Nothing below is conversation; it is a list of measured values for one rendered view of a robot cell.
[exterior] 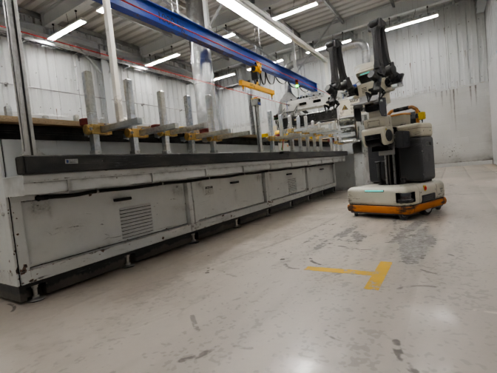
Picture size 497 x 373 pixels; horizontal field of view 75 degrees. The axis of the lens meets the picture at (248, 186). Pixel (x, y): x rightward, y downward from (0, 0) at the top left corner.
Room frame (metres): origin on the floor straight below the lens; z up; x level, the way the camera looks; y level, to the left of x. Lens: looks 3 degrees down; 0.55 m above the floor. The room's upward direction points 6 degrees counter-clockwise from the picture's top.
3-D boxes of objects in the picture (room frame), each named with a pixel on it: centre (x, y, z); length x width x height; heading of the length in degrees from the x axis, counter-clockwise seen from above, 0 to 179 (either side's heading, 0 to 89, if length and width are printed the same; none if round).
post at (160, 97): (2.14, 0.51, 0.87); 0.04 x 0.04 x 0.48; 58
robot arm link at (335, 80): (2.98, -0.87, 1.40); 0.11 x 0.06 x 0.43; 35
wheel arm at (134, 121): (1.70, 0.67, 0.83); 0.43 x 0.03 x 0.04; 58
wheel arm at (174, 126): (1.91, 0.54, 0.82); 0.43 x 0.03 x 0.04; 58
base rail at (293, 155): (3.57, -0.39, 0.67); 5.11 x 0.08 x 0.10; 148
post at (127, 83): (1.92, 0.64, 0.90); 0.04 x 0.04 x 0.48; 58
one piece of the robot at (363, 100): (2.91, -1.14, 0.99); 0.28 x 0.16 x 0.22; 35
